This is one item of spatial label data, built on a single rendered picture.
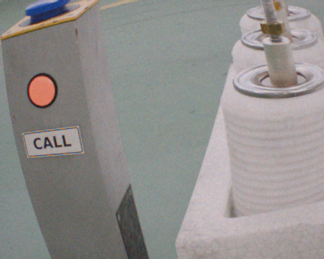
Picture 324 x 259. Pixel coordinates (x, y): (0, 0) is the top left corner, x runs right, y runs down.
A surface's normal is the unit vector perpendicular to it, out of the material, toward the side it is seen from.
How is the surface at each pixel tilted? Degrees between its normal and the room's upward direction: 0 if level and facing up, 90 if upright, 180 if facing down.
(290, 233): 90
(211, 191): 0
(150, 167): 0
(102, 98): 90
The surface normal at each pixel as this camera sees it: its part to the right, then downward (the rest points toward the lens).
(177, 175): -0.17, -0.93
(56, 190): -0.16, 0.35
